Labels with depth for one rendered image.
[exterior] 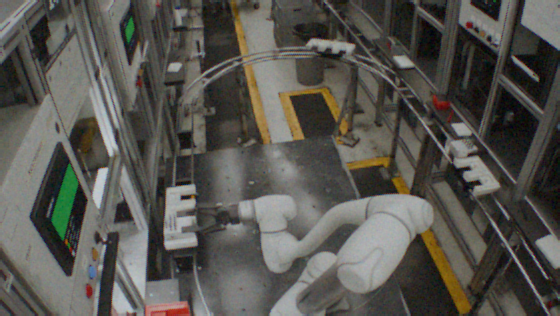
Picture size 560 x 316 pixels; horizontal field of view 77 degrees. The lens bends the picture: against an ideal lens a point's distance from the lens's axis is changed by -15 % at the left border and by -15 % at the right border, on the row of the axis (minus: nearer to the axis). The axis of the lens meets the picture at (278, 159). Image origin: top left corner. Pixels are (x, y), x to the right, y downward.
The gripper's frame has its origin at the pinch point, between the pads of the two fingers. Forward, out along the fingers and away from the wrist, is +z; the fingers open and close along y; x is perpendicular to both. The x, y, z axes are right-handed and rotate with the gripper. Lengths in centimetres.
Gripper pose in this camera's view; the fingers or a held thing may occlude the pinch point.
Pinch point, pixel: (185, 221)
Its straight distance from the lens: 157.0
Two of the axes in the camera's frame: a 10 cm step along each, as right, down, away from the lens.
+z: -9.9, 1.4, -1.0
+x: 1.7, 6.2, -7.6
